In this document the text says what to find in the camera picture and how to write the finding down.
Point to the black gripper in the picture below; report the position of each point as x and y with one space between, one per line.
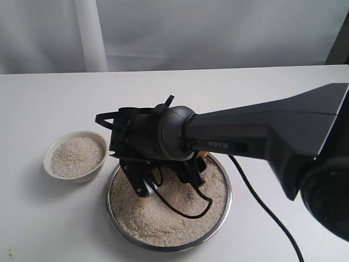
151 134

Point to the brown wooden cup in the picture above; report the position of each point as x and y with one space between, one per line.
203 154

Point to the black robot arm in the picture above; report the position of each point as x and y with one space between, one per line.
303 138

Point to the steel pan of rice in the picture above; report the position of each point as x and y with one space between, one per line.
150 224

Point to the white ceramic bowl with rice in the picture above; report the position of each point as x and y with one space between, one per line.
76 157

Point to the grey backdrop sheet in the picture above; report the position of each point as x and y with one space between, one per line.
44 36

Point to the white roll post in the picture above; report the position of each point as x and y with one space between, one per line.
91 36

